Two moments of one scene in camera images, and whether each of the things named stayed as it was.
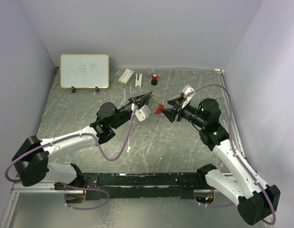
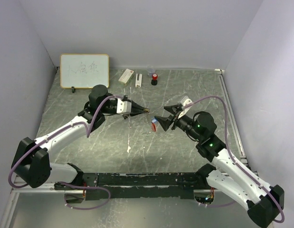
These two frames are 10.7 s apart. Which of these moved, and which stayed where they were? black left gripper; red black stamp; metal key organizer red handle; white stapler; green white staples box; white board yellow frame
Moved: metal key organizer red handle; black left gripper
Stayed: white board yellow frame; red black stamp; green white staples box; white stapler
